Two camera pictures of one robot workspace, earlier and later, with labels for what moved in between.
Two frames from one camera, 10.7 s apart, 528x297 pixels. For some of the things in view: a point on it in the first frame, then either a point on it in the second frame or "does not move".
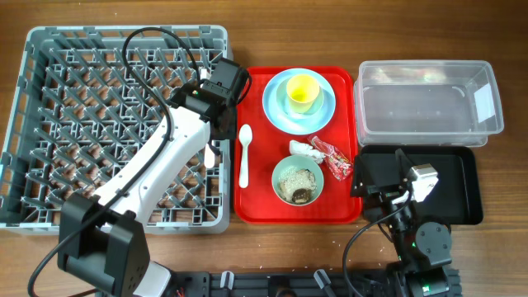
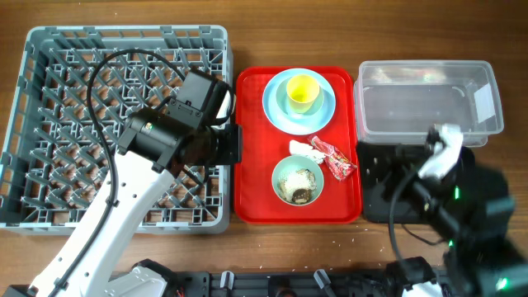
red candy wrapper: (335, 160) does not move
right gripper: (382, 195) → (412, 165)
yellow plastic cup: (302, 91) does not move
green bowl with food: (298, 180) does not move
